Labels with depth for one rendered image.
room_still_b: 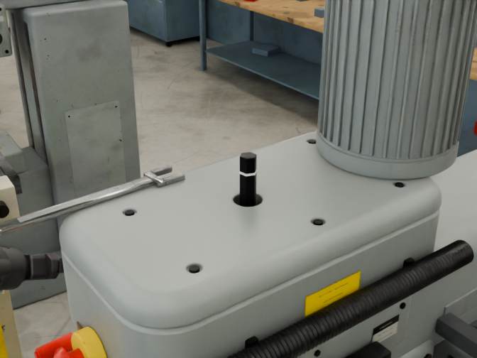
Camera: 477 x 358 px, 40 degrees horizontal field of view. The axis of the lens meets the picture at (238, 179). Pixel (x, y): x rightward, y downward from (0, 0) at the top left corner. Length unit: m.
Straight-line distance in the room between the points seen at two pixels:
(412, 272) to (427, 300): 0.17
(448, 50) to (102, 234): 0.47
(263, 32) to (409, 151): 6.84
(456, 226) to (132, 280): 0.56
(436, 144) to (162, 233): 0.38
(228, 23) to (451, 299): 7.31
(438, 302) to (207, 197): 0.42
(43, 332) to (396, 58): 3.05
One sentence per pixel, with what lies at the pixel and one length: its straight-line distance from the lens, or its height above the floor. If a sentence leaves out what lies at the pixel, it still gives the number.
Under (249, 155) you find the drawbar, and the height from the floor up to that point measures 1.95.
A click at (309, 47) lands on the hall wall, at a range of 7.10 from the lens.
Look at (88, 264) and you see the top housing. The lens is 0.74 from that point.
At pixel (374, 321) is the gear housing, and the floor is 1.71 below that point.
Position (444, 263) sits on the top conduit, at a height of 1.80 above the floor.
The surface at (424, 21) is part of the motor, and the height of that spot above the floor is 2.10.
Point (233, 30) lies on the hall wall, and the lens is 8.17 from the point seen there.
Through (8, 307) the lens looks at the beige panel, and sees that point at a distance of 2.91.
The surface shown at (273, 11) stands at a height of 0.88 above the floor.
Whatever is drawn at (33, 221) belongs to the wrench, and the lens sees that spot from 0.80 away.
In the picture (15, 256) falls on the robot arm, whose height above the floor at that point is 1.54.
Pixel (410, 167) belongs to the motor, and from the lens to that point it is 0.89.
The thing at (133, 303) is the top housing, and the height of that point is 1.88.
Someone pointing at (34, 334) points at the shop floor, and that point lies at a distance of 3.67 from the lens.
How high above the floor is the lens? 2.29
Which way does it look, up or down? 27 degrees down
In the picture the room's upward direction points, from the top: straight up
